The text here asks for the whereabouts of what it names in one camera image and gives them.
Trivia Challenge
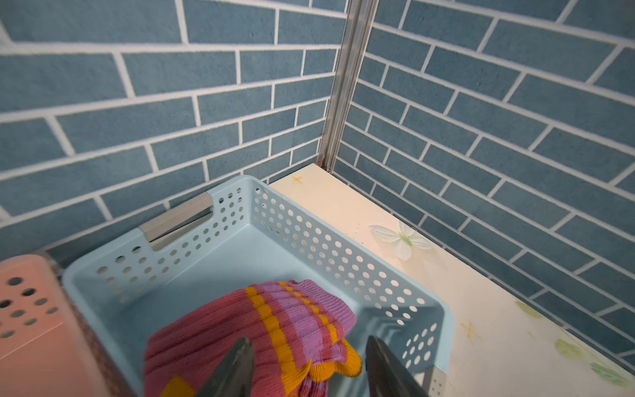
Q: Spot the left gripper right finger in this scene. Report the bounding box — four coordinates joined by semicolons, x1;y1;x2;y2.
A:
365;336;428;397

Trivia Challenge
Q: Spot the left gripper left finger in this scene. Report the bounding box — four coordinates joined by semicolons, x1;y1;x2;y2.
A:
194;337;256;397

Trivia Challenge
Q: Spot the purple striped sock front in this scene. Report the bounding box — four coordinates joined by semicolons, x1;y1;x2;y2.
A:
143;280;363;396

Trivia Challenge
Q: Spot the blue plastic basket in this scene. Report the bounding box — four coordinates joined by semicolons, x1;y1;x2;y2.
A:
62;176;455;396

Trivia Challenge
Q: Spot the pink plastic basket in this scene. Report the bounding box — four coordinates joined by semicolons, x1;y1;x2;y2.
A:
1;255;109;396

